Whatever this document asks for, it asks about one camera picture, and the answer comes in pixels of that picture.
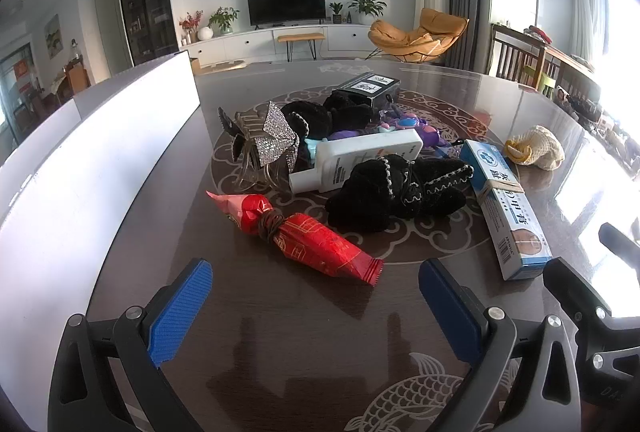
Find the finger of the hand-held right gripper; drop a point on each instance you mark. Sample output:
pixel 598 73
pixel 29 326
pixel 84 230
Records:
pixel 620 242
pixel 570 282

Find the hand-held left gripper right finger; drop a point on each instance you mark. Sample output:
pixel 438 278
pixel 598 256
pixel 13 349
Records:
pixel 450 312

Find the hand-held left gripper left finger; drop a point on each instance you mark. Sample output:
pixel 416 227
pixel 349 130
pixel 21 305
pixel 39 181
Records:
pixel 182 307

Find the blue and white ointment box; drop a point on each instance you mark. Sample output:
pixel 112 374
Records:
pixel 505 222

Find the red candy packet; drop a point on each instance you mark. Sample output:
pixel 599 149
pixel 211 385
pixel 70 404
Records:
pixel 320 242

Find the white lotion bottle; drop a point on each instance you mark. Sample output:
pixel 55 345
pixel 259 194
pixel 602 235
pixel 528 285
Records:
pixel 360 157

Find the dark patterned desktop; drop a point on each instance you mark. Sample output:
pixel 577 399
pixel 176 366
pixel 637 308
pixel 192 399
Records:
pixel 280 342

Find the tan rubber band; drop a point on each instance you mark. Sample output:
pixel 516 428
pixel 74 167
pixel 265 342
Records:
pixel 500 189

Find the cream mesh pouch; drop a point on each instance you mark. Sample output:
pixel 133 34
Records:
pixel 542 147

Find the black fuzzy rhinestone bow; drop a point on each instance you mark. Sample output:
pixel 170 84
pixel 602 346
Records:
pixel 370 197

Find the clear claw hair clip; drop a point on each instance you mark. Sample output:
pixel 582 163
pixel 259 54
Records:
pixel 250 177

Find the purple and cyan toy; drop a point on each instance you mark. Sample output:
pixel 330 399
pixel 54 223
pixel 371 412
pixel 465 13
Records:
pixel 430 134

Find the black claw hair clip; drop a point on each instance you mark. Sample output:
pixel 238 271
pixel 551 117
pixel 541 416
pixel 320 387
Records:
pixel 227 119

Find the silver glitter bow hair clip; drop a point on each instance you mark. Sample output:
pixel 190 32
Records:
pixel 275 132

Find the wooden dining chair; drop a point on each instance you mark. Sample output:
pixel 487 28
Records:
pixel 510 57

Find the black fuzzy hair scrunchie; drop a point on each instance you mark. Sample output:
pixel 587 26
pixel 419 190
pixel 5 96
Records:
pixel 345 117

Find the black box with white labels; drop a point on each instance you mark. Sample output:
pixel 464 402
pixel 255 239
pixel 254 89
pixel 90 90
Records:
pixel 350 94

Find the cardboard box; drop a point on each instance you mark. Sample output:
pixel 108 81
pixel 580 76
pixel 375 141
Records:
pixel 194 65

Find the white sheer curtain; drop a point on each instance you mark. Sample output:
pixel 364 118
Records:
pixel 585 2

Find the wooden side cabinet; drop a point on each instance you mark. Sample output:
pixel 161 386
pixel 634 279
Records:
pixel 75 79

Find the white television cabinet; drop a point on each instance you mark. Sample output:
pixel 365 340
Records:
pixel 240 44

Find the round white vase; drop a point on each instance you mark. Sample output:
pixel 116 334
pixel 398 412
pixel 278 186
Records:
pixel 205 33

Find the white door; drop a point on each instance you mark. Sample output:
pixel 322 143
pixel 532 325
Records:
pixel 110 37

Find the orange lounge chair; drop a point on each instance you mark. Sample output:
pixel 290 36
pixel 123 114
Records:
pixel 430 32

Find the red flower bouquet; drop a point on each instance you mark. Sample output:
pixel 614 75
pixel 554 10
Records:
pixel 190 22

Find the bushy green potted plant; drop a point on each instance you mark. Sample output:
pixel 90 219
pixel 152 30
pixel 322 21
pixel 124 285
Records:
pixel 222 18

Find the wooden bench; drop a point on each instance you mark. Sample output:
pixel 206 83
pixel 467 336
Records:
pixel 300 37

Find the large leafy potted plant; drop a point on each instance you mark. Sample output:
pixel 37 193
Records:
pixel 367 7

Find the black television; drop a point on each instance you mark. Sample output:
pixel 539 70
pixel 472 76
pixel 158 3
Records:
pixel 285 4

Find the small potted plant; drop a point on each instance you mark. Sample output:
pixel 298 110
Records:
pixel 336 12

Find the framed wall painting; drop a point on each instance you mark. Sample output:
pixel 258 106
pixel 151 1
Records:
pixel 53 36

